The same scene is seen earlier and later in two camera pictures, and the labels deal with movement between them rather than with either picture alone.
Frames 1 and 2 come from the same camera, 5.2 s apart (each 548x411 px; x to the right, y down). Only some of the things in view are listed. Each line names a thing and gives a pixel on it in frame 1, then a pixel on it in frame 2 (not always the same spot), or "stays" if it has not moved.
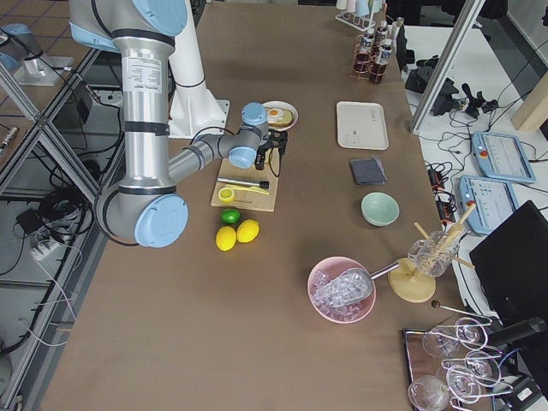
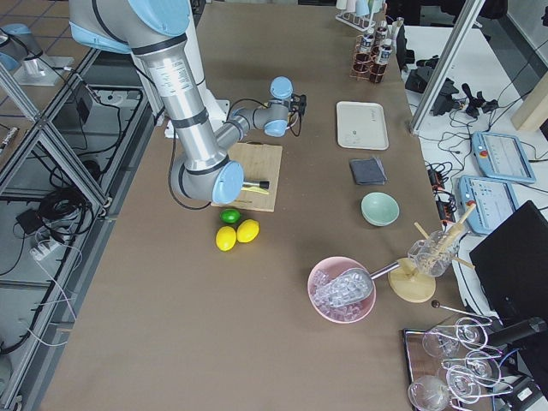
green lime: (229, 216) stays
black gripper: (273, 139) to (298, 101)
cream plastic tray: (361, 126) stays
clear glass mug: (434, 254) stays
